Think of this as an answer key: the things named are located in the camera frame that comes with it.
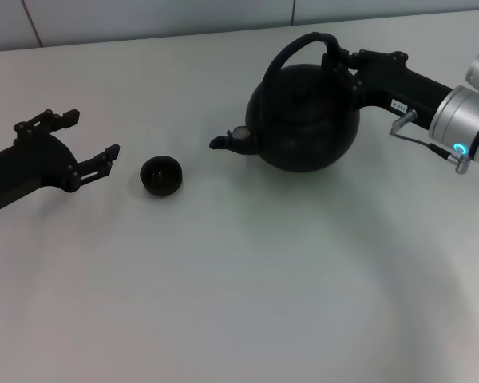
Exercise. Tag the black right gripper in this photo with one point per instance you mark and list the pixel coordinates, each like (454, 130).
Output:
(399, 88)

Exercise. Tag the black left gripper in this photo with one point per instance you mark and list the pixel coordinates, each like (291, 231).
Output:
(32, 167)

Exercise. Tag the black round teapot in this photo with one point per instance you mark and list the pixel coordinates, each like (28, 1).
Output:
(303, 135)

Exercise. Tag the small dark teacup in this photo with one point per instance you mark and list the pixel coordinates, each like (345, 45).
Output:
(161, 183)

